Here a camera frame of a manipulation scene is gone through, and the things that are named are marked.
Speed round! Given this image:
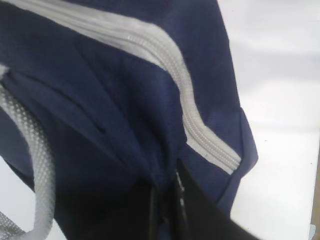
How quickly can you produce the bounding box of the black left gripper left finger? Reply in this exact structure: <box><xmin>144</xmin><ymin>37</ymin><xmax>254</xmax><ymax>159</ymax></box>
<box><xmin>143</xmin><ymin>185</ymin><xmax>164</xmax><ymax>240</ymax></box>

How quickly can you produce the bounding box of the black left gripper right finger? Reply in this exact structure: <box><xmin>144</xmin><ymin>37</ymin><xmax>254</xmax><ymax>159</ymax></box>
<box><xmin>174</xmin><ymin>159</ymin><xmax>257</xmax><ymax>240</ymax></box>

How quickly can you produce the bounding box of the navy blue lunch bag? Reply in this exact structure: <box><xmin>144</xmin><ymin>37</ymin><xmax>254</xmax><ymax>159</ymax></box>
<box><xmin>0</xmin><ymin>0</ymin><xmax>258</xmax><ymax>240</ymax></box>

